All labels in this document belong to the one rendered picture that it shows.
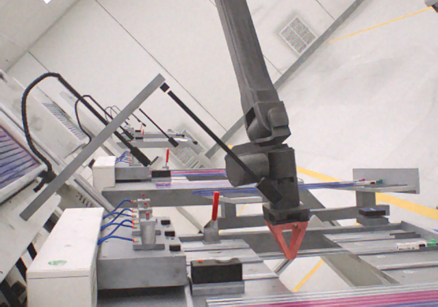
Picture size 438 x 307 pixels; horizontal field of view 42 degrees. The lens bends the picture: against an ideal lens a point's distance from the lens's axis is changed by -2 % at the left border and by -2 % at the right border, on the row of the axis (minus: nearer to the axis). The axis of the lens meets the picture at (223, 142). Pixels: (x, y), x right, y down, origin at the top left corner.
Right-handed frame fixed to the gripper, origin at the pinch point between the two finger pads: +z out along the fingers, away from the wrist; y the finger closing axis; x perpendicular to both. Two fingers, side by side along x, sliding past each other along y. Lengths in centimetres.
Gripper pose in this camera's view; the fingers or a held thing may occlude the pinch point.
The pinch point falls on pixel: (289, 254)
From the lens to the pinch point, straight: 111.1
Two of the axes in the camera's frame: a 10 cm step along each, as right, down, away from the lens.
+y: 1.7, 0.5, -9.8
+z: 1.1, 9.9, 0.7
